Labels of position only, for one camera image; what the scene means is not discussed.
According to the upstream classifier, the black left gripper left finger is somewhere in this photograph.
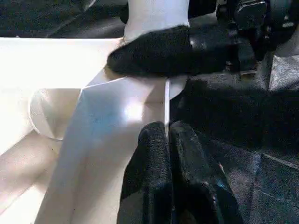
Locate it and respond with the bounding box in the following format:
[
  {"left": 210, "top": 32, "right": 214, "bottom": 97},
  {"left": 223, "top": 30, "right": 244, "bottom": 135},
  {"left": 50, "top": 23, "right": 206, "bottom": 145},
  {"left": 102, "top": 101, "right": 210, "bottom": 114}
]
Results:
[{"left": 116, "top": 120, "right": 175, "bottom": 224}]

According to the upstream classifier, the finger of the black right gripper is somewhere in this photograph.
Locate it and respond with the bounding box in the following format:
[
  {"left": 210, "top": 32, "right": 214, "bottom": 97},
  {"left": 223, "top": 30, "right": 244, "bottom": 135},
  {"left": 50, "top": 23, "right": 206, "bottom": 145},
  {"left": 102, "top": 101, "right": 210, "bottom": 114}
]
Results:
[
  {"left": 106, "top": 24, "right": 235, "bottom": 78},
  {"left": 118, "top": 0, "right": 129, "bottom": 24}
]

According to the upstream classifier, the white plastic table top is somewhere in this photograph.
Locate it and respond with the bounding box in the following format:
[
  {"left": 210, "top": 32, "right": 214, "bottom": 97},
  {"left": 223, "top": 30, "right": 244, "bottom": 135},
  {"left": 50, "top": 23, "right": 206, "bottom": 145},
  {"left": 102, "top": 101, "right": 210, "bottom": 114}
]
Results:
[{"left": 0, "top": 36, "right": 189, "bottom": 224}]

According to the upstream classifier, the white plastic table leg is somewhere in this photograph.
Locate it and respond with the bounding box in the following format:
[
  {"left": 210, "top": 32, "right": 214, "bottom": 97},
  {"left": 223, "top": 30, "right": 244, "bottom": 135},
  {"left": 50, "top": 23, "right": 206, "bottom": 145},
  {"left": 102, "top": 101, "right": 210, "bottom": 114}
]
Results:
[{"left": 123, "top": 0, "right": 190, "bottom": 44}]

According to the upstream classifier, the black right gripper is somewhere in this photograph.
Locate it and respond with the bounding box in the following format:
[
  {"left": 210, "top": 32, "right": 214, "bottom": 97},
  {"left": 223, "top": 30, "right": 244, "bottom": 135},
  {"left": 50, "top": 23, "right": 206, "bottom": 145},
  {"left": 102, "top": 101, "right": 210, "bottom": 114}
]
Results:
[{"left": 188, "top": 0, "right": 299, "bottom": 76}]

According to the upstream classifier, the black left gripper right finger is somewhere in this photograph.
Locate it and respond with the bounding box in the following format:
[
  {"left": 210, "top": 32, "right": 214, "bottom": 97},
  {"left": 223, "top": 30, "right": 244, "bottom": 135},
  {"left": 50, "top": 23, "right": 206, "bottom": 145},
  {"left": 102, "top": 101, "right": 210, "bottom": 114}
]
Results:
[{"left": 169, "top": 120, "right": 244, "bottom": 224}]

